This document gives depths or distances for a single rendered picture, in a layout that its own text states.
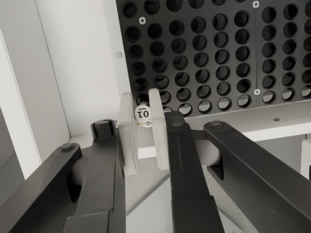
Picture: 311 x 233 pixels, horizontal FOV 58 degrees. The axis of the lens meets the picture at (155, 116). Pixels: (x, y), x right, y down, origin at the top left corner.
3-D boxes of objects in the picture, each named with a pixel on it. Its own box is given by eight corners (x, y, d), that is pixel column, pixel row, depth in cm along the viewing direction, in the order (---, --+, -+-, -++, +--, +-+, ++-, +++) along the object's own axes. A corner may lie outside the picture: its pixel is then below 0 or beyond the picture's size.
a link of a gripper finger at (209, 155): (169, 146, 13) (232, 137, 13) (162, 112, 18) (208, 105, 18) (172, 173, 14) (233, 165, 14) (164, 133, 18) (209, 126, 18)
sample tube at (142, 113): (134, 112, 24) (133, 105, 19) (148, 110, 24) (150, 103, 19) (135, 126, 24) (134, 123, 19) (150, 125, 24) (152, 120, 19)
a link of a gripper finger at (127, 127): (139, 174, 16) (125, 176, 16) (138, 127, 22) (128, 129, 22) (129, 124, 15) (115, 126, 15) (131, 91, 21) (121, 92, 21)
